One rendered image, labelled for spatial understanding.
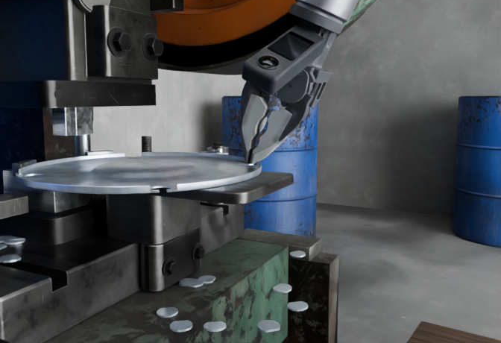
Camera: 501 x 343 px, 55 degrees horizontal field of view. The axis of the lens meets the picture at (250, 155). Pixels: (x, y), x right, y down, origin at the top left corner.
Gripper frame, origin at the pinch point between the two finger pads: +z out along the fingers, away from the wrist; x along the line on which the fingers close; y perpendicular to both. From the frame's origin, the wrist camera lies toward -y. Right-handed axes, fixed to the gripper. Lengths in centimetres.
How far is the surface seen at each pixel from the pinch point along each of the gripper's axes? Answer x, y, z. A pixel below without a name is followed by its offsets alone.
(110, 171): 9.2, -15.5, 5.0
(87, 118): 20.1, -8.8, 4.1
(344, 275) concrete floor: -10, 169, 83
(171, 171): 3.7, -12.3, 2.6
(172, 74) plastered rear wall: 127, 178, 36
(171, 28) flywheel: 34.4, 23.9, -7.3
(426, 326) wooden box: -37, 54, 32
